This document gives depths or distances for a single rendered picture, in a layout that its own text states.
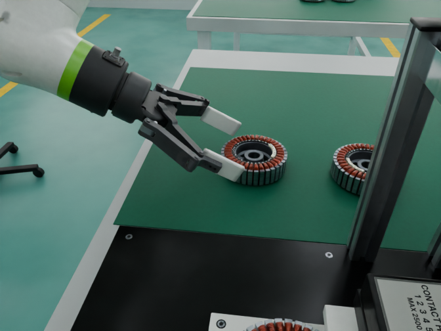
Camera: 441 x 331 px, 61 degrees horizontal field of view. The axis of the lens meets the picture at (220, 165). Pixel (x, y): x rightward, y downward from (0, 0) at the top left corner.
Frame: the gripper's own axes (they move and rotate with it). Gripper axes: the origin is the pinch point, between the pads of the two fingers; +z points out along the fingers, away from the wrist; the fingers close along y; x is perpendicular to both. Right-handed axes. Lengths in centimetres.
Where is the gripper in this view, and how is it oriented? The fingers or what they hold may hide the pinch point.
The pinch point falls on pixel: (232, 147)
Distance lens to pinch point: 63.6
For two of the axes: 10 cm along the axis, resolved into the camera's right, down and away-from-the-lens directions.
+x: -5.0, 7.0, 5.1
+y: 0.0, -5.9, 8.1
